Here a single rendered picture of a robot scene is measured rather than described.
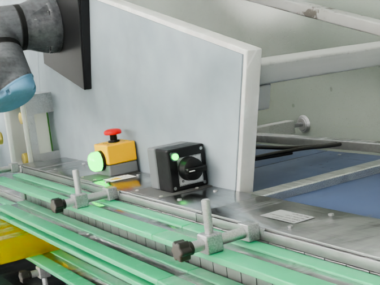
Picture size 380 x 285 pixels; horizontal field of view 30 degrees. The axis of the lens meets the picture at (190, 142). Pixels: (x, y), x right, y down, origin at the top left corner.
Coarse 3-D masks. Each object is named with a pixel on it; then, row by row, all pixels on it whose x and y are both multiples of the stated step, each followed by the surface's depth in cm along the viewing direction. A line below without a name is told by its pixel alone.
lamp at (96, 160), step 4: (96, 152) 155; (100, 152) 155; (88, 156) 155; (92, 156) 154; (96, 156) 154; (100, 156) 154; (104, 156) 154; (88, 160) 155; (92, 160) 154; (96, 160) 153; (100, 160) 154; (104, 160) 154; (88, 164) 156; (92, 164) 154; (96, 164) 153; (100, 164) 154; (104, 164) 154; (92, 168) 154; (96, 168) 154; (100, 168) 154; (104, 168) 155
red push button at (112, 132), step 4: (112, 128) 158; (116, 128) 157; (104, 132) 156; (108, 132) 155; (112, 132) 155; (116, 132) 156; (120, 132) 156; (112, 136) 157; (116, 136) 157; (112, 140) 157
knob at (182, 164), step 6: (180, 162) 129; (186, 162) 128; (192, 162) 128; (198, 162) 129; (180, 168) 129; (186, 168) 128; (192, 168) 127; (198, 168) 128; (204, 168) 128; (180, 174) 129; (186, 174) 128; (192, 174) 128; (198, 174) 129
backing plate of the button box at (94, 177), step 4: (132, 172) 156; (84, 176) 158; (88, 176) 157; (92, 176) 157; (96, 176) 156; (100, 176) 156; (104, 176) 155; (108, 176) 154; (112, 176) 154; (88, 180) 152; (92, 180) 152; (96, 180) 151
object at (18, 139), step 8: (24, 104) 194; (8, 112) 208; (16, 112) 209; (24, 112) 194; (8, 120) 208; (16, 120) 209; (24, 120) 194; (8, 128) 208; (16, 128) 209; (24, 128) 194; (8, 136) 208; (16, 136) 209; (24, 136) 210; (8, 144) 209; (16, 144) 209; (24, 144) 210; (16, 152) 209; (24, 152) 210; (16, 160) 210; (32, 160) 196
